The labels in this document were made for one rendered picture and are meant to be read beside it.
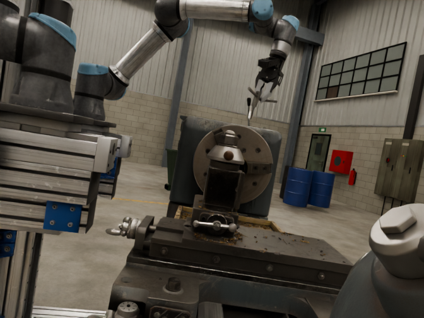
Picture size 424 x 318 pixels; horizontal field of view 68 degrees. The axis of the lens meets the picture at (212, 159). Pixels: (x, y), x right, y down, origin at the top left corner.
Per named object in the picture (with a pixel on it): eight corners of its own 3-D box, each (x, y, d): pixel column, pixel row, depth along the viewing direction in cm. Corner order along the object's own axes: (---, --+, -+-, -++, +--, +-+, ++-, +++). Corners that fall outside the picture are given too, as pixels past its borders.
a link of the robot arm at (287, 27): (280, 20, 134) (300, 25, 133) (271, 45, 134) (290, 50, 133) (281, 11, 126) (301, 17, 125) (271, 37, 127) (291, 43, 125)
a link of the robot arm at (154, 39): (81, 82, 139) (170, -9, 131) (100, 89, 154) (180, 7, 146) (98, 102, 138) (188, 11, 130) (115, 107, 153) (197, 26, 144)
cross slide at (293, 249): (145, 229, 74) (147, 210, 74) (321, 257, 76) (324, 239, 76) (128, 254, 58) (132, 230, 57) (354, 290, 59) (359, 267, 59)
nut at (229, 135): (217, 144, 67) (220, 129, 67) (236, 147, 68) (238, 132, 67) (218, 145, 64) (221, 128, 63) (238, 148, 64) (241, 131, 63)
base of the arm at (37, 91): (-3, 101, 75) (2, 59, 75) (24, 106, 90) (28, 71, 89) (63, 112, 78) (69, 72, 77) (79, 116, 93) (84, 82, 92)
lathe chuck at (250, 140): (182, 185, 132) (208, 115, 130) (253, 211, 133) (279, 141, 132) (181, 189, 123) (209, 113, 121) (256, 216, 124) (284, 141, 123)
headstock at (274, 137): (175, 182, 198) (185, 120, 196) (249, 195, 199) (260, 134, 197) (163, 200, 138) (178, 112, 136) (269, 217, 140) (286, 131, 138)
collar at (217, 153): (206, 156, 70) (208, 143, 69) (241, 163, 70) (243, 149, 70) (206, 158, 62) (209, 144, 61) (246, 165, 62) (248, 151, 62)
